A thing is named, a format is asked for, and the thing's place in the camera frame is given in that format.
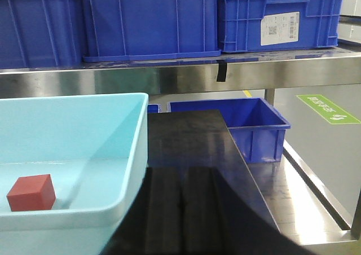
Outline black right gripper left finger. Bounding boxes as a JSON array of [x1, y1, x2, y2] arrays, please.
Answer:
[[103, 168, 183, 254]]

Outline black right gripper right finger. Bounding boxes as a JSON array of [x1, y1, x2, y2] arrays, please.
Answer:
[[183, 167, 311, 254]]

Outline stainless steel shelf rack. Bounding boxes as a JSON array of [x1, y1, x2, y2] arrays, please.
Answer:
[[0, 15, 361, 246]]

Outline small blue bin lower shelf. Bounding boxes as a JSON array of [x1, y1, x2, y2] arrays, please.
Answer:
[[168, 98, 290, 164]]

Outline red cube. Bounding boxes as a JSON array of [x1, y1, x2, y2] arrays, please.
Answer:
[[6, 174, 56, 212]]

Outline light blue plastic tray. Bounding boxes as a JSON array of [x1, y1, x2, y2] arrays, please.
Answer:
[[1, 93, 148, 254]]

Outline small blue bin edge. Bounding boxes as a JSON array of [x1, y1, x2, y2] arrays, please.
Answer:
[[147, 104, 161, 113]]

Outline black tape strip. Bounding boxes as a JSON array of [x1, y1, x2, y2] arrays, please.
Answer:
[[217, 60, 227, 82]]

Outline white barcode label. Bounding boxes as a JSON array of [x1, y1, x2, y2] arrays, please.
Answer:
[[261, 12, 300, 46]]

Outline blue bin upper middle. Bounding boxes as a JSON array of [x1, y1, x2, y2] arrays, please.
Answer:
[[82, 0, 221, 62]]

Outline blue bin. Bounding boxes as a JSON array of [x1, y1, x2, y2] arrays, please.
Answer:
[[1, 0, 86, 69], [82, 0, 221, 62]]

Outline blue crate with label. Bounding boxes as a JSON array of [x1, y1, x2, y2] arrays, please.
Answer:
[[217, 0, 343, 53]]

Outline blue bin upper left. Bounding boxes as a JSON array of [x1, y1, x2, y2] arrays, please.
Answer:
[[1, 0, 86, 69]]

